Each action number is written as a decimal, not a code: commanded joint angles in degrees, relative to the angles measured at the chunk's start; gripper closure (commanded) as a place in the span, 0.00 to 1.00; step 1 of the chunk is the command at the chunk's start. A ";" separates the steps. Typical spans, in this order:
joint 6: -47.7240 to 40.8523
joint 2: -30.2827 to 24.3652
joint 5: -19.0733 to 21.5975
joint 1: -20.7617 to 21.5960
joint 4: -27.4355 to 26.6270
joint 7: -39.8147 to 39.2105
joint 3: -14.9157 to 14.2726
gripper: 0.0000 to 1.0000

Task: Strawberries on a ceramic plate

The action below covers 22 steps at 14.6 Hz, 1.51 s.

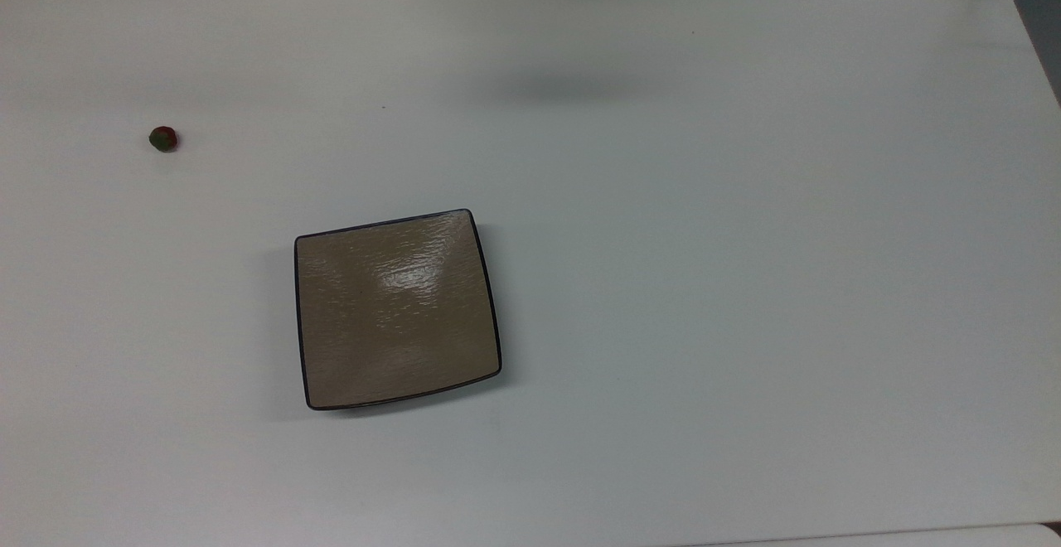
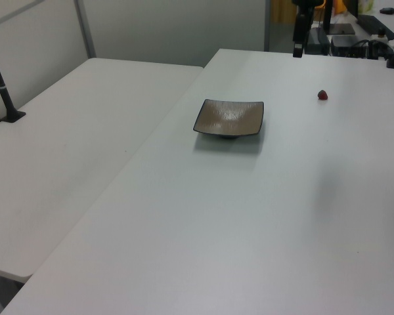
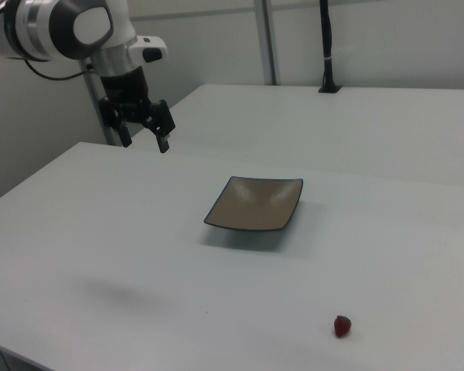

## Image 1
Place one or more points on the red green strawberry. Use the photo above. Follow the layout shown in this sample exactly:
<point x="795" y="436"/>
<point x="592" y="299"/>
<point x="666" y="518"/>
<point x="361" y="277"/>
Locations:
<point x="164" y="139"/>

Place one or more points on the square brown ceramic plate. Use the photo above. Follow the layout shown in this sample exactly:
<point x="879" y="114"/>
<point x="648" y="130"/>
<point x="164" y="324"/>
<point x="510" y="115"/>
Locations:
<point x="398" y="311"/>

